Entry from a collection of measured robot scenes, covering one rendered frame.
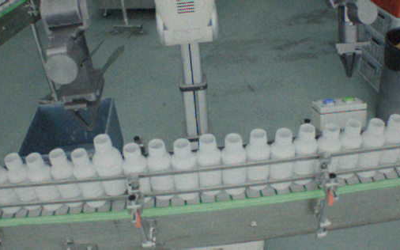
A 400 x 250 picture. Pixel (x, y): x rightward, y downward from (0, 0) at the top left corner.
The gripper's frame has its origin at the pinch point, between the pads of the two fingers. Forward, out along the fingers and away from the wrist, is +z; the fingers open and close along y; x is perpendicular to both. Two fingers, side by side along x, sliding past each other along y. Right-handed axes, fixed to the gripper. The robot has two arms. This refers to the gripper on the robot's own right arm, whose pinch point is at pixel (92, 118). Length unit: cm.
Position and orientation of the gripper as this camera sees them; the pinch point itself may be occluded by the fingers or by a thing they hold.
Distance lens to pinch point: 84.5
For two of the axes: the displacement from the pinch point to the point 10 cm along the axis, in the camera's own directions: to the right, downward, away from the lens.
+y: 0.8, 5.9, -8.0
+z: 0.6, 8.0, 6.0
